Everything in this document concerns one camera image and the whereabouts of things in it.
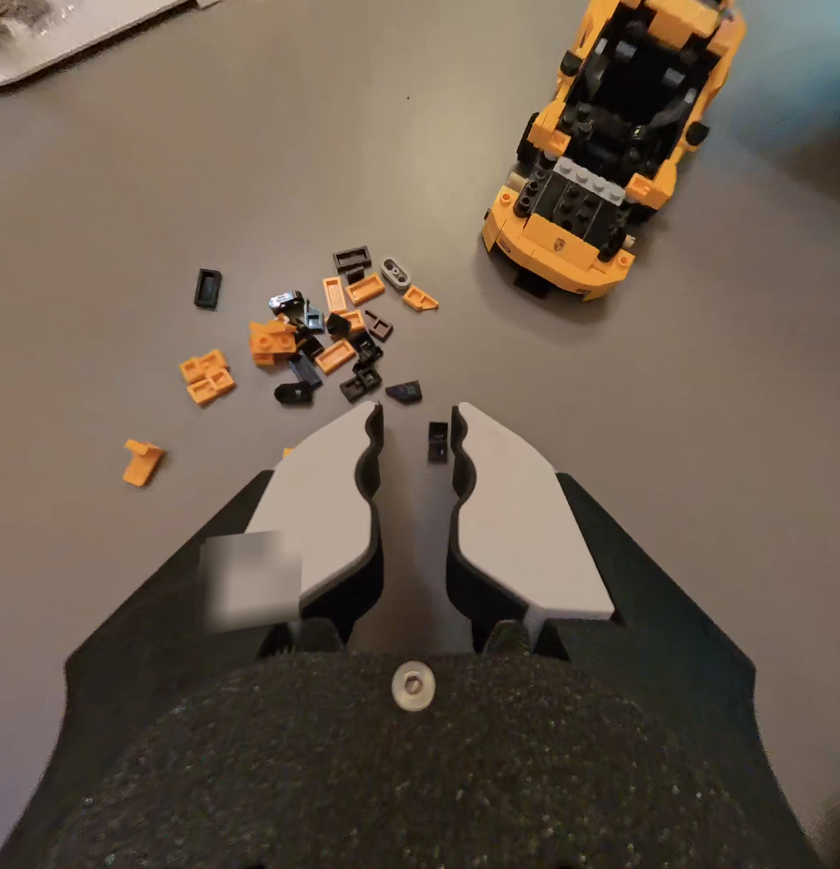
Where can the orange lego car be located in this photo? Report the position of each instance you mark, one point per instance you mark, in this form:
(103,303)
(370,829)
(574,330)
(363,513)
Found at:
(624,136)

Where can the pile of small lego pieces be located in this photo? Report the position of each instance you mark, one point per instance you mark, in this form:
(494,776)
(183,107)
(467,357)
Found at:
(325,333)

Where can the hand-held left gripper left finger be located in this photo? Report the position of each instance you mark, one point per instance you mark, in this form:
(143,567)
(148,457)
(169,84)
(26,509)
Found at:
(318,509)

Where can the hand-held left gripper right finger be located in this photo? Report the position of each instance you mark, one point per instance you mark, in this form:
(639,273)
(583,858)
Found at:
(529,530)

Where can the tiny black lego tile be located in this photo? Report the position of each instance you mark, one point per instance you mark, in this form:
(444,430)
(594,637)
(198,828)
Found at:
(208,288)

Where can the translucent plastic bag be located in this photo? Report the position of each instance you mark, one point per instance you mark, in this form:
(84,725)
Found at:
(26,16)

